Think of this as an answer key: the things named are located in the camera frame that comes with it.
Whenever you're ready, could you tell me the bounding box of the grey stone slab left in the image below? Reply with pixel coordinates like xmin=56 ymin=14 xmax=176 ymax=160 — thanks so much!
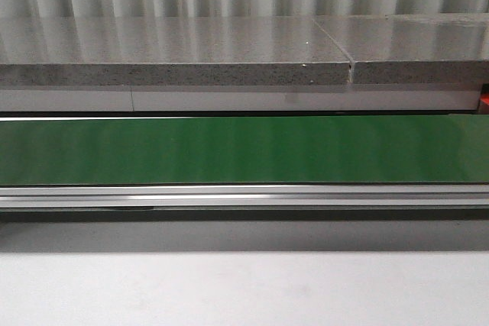
xmin=1 ymin=17 xmax=350 ymax=86

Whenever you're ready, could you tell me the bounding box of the grey stone slab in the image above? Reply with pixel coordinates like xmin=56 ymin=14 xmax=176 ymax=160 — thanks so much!
xmin=315 ymin=13 xmax=488 ymax=85
xmin=1 ymin=17 xmax=350 ymax=86

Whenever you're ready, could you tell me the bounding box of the green conveyor belt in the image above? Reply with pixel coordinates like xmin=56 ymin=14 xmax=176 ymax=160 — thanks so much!
xmin=1 ymin=115 xmax=488 ymax=186

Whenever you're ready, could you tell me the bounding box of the grey stone slab right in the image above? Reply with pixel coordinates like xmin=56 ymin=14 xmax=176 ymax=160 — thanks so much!
xmin=315 ymin=13 xmax=488 ymax=85

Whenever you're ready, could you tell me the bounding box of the orange red object at edge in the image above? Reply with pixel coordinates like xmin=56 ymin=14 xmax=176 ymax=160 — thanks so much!
xmin=478 ymin=83 xmax=489 ymax=115

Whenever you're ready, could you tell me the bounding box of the aluminium conveyor side rail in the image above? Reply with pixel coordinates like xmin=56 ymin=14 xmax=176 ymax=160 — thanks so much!
xmin=1 ymin=183 xmax=488 ymax=210

